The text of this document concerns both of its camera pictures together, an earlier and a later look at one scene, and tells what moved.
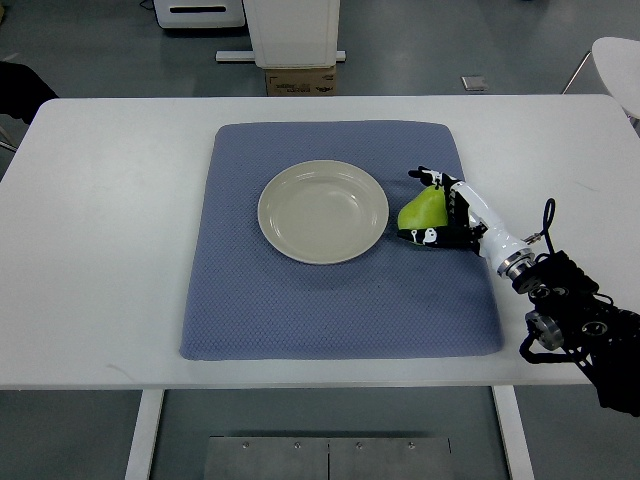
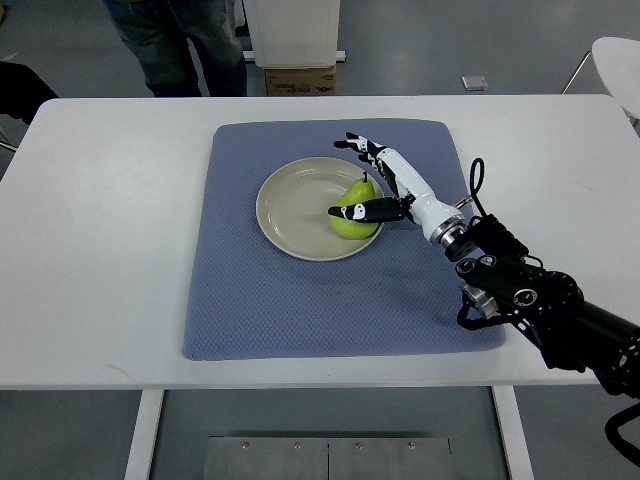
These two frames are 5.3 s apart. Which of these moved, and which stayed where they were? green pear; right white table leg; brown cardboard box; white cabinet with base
Moved: green pear
Stayed: brown cardboard box; white cabinet with base; right white table leg
